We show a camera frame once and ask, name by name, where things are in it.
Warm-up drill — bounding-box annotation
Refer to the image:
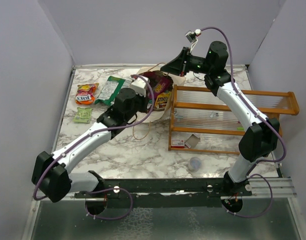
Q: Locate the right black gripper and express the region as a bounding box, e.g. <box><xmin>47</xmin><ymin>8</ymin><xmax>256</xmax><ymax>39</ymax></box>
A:
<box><xmin>160</xmin><ymin>47</ymin><xmax>213</xmax><ymax>78</ymax></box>

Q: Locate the dark green snack bag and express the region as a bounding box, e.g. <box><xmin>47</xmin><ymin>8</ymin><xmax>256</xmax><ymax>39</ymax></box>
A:
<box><xmin>94</xmin><ymin>76</ymin><xmax>132</xmax><ymax>106</ymax></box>

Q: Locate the light green snack packet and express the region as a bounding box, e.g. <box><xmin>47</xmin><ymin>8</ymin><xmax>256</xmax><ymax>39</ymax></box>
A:
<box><xmin>72</xmin><ymin>107</ymin><xmax>93</xmax><ymax>124</ymax></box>

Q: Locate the yellow orange snack packet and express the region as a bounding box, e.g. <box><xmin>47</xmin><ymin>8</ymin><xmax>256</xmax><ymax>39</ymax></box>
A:
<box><xmin>154</xmin><ymin>91</ymin><xmax>172</xmax><ymax>110</ymax></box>

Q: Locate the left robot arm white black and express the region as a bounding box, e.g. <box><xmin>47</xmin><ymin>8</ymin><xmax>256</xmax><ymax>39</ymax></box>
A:
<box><xmin>31</xmin><ymin>87</ymin><xmax>153</xmax><ymax>203</ymax></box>

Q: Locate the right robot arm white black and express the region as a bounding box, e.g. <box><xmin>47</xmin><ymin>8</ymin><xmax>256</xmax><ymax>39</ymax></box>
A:
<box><xmin>161</xmin><ymin>41</ymin><xmax>280</xmax><ymax>196</ymax></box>

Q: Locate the purple snack packet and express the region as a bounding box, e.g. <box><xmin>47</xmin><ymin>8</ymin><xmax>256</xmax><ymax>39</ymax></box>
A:
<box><xmin>141</xmin><ymin>70</ymin><xmax>173</xmax><ymax>100</ymax></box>

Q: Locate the red white small box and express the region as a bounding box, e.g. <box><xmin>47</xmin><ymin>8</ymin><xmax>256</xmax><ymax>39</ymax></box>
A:
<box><xmin>171</xmin><ymin>139</ymin><xmax>185</xmax><ymax>148</ymax></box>

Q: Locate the wooden tiered rack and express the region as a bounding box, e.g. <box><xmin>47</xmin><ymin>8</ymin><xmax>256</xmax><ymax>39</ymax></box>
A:
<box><xmin>168</xmin><ymin>86</ymin><xmax>300</xmax><ymax>155</ymax></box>

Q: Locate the grey open small carton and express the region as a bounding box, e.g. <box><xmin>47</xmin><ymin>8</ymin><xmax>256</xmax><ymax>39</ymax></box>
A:
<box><xmin>184</xmin><ymin>133</ymin><xmax>201</xmax><ymax>149</ymax></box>

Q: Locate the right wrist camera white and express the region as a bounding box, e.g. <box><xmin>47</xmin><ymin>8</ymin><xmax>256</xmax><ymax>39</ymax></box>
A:
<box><xmin>185</xmin><ymin>29</ymin><xmax>202</xmax><ymax>51</ymax></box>

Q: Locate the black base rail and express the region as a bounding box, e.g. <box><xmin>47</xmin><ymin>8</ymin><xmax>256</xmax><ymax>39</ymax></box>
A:
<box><xmin>75</xmin><ymin>177</ymin><xmax>252</xmax><ymax>214</ymax></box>

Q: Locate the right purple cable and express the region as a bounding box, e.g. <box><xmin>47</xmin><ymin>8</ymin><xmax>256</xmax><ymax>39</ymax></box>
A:
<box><xmin>196</xmin><ymin>26</ymin><xmax>288</xmax><ymax>218</ymax></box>

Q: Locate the aluminium frame rail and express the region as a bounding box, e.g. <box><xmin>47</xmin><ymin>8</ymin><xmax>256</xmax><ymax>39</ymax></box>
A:
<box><xmin>69</xmin><ymin>176</ymin><xmax>297</xmax><ymax>201</ymax></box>

